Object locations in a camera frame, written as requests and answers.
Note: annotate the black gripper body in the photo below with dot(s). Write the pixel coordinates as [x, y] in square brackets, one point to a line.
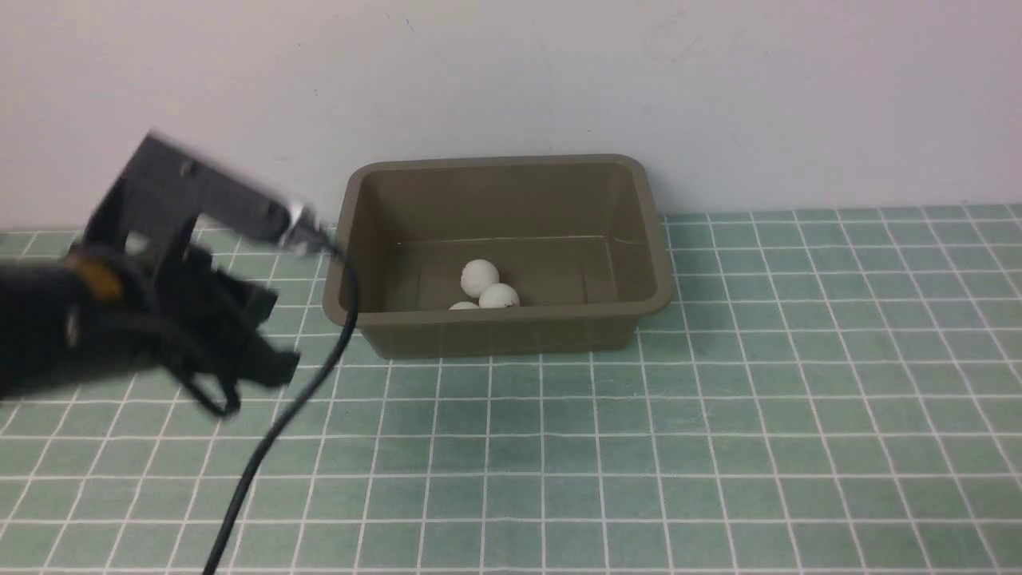
[184, 315]

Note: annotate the white ball with logo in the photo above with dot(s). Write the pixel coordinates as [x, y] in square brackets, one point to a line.
[498, 295]

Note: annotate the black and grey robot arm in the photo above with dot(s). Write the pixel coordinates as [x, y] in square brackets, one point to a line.
[37, 300]

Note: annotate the olive green plastic bin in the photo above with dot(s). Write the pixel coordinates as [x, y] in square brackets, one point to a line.
[578, 237]

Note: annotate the green checkered table cloth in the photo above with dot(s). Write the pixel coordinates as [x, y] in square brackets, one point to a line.
[830, 392]

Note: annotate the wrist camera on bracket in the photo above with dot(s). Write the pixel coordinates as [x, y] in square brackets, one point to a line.
[166, 188]

